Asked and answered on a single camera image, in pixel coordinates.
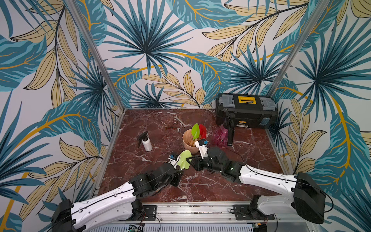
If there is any red toy shovel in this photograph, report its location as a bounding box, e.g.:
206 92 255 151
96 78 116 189
199 124 207 140

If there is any light green wide trowel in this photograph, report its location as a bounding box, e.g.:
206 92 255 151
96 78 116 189
177 150 192 170

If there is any pink spray bottle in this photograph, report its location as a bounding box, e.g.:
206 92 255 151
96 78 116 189
214 112 235 148

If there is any right aluminium corner post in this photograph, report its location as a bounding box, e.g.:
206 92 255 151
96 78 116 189
266 0 330 98

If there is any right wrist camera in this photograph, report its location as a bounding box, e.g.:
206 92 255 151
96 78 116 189
195 139 208 159

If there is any silver wrench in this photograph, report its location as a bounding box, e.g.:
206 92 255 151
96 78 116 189
174 116 186 128

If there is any aluminium corner post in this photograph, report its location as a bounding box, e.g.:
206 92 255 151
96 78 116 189
266 0 330 98
65 0 125 114

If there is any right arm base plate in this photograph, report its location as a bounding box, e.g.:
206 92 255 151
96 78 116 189
230 205 275 221

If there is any small white spray bottle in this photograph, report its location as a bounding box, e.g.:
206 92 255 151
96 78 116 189
137 131 153 152

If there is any left aluminium corner post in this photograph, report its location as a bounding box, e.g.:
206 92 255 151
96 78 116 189
65 0 125 114

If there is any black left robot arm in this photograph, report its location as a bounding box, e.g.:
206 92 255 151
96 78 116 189
49 162 183 232

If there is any aluminium front rail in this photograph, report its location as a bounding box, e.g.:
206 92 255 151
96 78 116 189
69 201 319 232

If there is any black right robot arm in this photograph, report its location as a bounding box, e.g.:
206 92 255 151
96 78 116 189
186 147 326 224

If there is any peach plastic flower pot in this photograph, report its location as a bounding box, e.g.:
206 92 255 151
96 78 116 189
182 129 199 154

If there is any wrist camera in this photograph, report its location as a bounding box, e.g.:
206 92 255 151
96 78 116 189
195 139 208 159
169 152 180 168

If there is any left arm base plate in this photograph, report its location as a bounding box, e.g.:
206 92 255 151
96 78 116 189
137 205 157 221

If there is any light green narrow trowel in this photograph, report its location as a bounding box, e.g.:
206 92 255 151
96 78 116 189
189 123 200 146

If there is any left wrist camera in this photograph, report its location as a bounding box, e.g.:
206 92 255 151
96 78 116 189
169 152 180 168

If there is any black yellow toolbox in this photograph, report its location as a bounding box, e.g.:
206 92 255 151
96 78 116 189
215 93 278 129

